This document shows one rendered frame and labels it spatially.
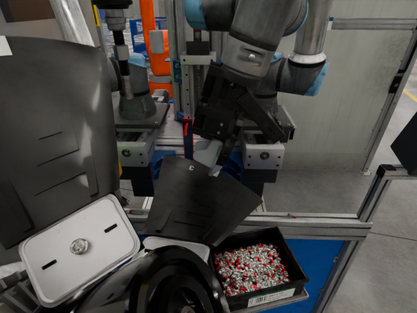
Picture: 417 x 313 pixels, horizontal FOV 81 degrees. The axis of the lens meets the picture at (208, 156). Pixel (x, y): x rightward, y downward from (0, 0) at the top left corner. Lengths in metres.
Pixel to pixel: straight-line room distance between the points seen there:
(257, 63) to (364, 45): 1.91
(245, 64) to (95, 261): 0.30
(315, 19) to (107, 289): 0.79
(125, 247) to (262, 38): 0.30
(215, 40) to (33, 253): 0.95
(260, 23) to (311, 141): 2.10
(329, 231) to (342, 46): 1.58
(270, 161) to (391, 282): 1.29
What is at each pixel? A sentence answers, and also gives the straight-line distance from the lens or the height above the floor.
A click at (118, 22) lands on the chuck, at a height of 1.42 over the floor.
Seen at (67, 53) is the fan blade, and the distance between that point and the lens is 0.38.
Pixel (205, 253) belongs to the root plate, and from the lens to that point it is 0.33.
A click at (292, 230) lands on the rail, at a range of 0.84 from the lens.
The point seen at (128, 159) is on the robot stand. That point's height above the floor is 0.93.
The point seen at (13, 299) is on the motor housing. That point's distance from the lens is 0.33.
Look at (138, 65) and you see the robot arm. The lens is 0.95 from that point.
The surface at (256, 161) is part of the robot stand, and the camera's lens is 0.90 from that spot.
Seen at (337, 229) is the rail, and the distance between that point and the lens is 0.89.
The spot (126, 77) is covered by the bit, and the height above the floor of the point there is 1.38.
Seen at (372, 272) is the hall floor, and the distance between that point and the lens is 1.97.
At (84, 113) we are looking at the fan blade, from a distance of 0.30.
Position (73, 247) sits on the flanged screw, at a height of 1.26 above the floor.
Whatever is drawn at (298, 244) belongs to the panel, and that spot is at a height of 0.73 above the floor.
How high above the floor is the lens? 1.43
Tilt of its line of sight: 33 degrees down
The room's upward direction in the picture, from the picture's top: straight up
